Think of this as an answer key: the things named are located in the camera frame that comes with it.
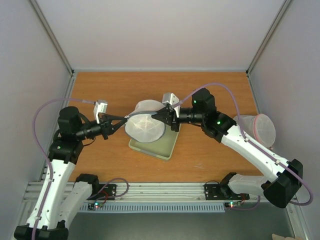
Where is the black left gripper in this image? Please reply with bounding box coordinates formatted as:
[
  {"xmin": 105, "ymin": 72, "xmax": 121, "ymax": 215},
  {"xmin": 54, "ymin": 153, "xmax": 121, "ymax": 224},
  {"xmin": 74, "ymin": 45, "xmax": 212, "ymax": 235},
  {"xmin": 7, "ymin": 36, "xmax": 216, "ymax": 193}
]
[{"xmin": 76, "ymin": 113, "xmax": 127, "ymax": 140}]

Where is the white mesh laundry bag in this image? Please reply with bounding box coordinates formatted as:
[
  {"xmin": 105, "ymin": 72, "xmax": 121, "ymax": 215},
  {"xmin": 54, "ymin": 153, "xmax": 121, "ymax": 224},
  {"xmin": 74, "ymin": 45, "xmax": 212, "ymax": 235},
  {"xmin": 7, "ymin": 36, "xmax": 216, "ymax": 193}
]
[{"xmin": 124, "ymin": 99, "xmax": 166, "ymax": 143}]

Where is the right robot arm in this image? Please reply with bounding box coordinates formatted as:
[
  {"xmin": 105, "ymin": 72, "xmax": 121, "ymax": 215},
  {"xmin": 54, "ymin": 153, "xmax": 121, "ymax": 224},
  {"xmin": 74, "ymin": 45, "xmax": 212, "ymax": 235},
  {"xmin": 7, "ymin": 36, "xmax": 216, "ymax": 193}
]
[{"xmin": 151, "ymin": 88, "xmax": 303, "ymax": 209}]

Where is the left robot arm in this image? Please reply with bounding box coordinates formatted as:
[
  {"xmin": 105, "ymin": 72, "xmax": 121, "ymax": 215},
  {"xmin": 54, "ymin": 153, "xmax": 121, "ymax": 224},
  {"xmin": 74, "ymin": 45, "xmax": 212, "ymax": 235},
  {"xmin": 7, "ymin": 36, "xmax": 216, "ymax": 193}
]
[{"xmin": 13, "ymin": 106, "xmax": 127, "ymax": 240}]

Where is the pink-rimmed mesh laundry bag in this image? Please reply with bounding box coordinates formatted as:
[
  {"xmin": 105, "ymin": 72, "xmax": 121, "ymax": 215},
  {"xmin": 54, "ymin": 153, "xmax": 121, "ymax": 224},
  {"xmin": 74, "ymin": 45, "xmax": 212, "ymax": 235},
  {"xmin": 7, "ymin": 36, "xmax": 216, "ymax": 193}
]
[{"xmin": 233, "ymin": 113, "xmax": 276, "ymax": 149}]

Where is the green plastic basket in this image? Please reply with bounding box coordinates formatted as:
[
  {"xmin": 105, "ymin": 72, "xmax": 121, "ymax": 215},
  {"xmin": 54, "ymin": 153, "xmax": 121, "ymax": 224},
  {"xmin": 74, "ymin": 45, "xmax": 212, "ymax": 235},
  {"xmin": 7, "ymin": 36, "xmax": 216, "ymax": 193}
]
[{"xmin": 128, "ymin": 126, "xmax": 179, "ymax": 161}]

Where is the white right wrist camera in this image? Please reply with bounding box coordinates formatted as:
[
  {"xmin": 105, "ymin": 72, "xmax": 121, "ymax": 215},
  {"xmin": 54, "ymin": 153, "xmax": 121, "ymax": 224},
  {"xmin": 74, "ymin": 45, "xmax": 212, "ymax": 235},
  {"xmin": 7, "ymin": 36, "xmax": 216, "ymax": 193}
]
[{"xmin": 161, "ymin": 92, "xmax": 181, "ymax": 118}]

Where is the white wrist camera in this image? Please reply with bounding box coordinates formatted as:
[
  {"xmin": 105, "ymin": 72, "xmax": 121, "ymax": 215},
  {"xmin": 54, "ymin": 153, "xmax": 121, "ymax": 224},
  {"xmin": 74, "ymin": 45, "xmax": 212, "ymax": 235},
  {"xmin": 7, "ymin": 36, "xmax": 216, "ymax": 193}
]
[
  {"xmin": 93, "ymin": 99, "xmax": 108, "ymax": 124},
  {"xmin": 161, "ymin": 92, "xmax": 181, "ymax": 118}
]

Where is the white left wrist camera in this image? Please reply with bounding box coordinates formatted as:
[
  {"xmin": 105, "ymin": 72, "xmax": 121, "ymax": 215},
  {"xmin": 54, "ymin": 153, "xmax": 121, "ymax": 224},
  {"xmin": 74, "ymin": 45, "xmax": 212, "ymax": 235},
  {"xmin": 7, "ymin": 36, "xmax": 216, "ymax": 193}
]
[{"xmin": 93, "ymin": 99, "xmax": 108, "ymax": 124}]

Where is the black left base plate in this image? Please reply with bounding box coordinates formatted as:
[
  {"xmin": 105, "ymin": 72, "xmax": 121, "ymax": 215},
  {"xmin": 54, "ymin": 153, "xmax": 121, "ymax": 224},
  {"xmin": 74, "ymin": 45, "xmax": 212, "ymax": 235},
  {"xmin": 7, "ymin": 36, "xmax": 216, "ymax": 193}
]
[{"xmin": 87, "ymin": 184, "xmax": 117, "ymax": 201}]

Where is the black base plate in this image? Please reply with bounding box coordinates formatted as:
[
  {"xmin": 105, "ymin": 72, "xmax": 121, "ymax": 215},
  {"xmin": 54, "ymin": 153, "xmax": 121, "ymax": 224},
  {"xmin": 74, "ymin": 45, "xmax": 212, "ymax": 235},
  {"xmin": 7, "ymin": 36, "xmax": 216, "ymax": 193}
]
[
  {"xmin": 203, "ymin": 181, "xmax": 250, "ymax": 201},
  {"xmin": 87, "ymin": 184, "xmax": 117, "ymax": 201}
]

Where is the aluminium front rail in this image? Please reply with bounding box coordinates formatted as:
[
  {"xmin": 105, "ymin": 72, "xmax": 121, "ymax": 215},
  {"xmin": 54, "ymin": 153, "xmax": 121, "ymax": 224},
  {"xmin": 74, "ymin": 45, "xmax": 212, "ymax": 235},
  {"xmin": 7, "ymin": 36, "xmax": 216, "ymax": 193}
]
[{"xmin": 22, "ymin": 159, "xmax": 297, "ymax": 203}]

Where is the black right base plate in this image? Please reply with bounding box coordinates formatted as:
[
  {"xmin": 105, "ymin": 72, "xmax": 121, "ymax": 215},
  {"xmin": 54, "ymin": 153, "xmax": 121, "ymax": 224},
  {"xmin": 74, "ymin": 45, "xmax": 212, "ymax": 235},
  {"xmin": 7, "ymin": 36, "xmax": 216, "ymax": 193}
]
[{"xmin": 203, "ymin": 181, "xmax": 250, "ymax": 201}]

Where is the grey slotted cable duct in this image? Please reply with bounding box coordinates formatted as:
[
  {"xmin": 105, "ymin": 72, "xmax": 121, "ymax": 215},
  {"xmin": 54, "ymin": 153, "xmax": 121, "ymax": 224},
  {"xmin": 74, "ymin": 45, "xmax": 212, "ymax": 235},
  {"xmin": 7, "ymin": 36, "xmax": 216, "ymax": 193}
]
[{"xmin": 78, "ymin": 202, "xmax": 225, "ymax": 214}]

